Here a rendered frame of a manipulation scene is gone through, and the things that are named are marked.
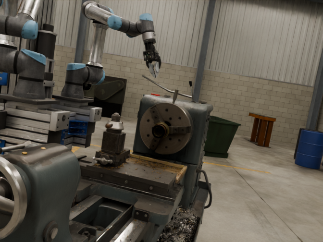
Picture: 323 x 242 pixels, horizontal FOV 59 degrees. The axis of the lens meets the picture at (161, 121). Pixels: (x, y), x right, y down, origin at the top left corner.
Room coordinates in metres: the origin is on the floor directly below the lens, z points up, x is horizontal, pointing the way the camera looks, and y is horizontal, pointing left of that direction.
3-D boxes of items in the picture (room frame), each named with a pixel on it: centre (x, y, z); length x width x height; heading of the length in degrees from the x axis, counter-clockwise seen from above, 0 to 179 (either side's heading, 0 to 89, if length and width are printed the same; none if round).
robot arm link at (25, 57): (1.45, 0.69, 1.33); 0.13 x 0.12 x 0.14; 105
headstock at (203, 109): (2.15, -0.11, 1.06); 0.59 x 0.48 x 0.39; 167
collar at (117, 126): (1.16, 0.19, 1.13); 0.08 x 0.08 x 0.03
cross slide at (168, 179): (1.15, 0.13, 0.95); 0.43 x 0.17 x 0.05; 77
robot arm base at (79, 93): (1.94, 0.62, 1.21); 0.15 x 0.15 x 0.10
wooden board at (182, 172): (1.50, 0.02, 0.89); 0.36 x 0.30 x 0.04; 77
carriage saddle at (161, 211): (1.10, 0.12, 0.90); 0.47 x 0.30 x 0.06; 77
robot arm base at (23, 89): (1.45, 0.68, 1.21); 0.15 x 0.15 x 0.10
